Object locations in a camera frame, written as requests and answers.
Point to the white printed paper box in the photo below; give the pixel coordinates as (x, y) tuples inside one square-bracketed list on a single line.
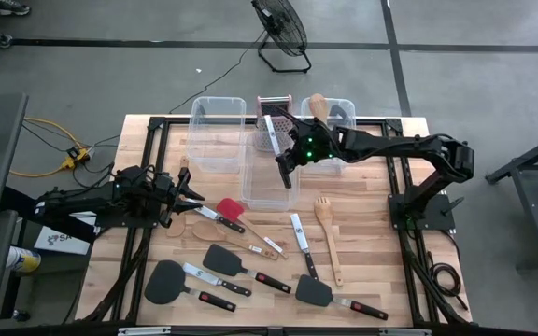
[(59, 240)]

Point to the yellow blue spray can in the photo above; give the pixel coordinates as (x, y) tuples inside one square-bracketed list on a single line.
[(24, 260)]

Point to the wooden spoon with white label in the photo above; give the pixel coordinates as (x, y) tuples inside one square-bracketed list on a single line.
[(206, 231)]

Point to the small black caster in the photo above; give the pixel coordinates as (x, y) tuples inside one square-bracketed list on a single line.
[(21, 316)]

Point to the silver bracket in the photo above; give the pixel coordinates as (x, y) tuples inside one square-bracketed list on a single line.
[(404, 332), (145, 331)]

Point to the yellow plug block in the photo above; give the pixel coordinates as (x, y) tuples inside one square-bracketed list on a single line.
[(70, 162)]

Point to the black metal stand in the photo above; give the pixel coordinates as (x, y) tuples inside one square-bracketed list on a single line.
[(537, 214)]

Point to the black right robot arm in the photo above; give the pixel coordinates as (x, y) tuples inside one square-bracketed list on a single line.
[(390, 147)]

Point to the clear plastic bin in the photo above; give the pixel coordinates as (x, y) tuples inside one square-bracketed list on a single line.
[(306, 112), (215, 149), (262, 186)]

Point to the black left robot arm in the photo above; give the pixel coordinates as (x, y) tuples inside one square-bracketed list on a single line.
[(87, 200)]

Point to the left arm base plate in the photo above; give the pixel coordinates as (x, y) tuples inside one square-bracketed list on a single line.
[(110, 221)]

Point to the black diagonal beam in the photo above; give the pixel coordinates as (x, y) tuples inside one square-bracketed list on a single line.
[(63, 226)]

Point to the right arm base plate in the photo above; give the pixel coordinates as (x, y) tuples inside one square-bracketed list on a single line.
[(442, 219)]

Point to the wooden spork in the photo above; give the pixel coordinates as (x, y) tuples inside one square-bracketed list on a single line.
[(323, 210)]

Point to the black aluminium table frame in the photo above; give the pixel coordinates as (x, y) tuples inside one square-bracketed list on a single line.
[(155, 123)]

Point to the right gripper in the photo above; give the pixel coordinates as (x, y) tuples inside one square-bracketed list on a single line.
[(315, 144)]

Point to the metal box grater pink trim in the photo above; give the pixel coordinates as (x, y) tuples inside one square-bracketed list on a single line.
[(284, 126)]

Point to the black floor fan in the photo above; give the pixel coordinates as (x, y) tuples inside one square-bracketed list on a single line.
[(280, 23)]

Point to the black square turner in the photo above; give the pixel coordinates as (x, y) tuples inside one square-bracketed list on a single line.
[(222, 259), (313, 290)]

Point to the black round turner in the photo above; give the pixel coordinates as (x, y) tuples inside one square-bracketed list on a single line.
[(164, 282)]

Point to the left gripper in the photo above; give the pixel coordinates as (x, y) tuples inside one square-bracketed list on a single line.
[(168, 198)]

